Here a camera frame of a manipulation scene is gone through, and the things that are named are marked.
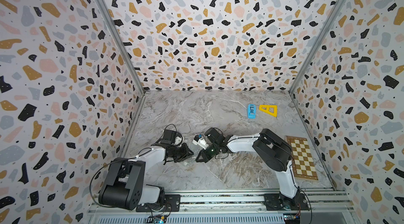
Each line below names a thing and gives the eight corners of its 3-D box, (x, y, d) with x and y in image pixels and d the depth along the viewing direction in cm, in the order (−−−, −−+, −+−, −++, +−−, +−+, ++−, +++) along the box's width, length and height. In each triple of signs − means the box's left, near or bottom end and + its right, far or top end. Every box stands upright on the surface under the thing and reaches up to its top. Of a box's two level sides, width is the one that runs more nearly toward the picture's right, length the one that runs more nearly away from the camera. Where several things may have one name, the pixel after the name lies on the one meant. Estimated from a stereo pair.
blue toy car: (248, 118, 108) (249, 115, 105) (246, 107, 115) (247, 104, 112) (256, 118, 108) (258, 115, 105) (254, 107, 115) (255, 104, 112)
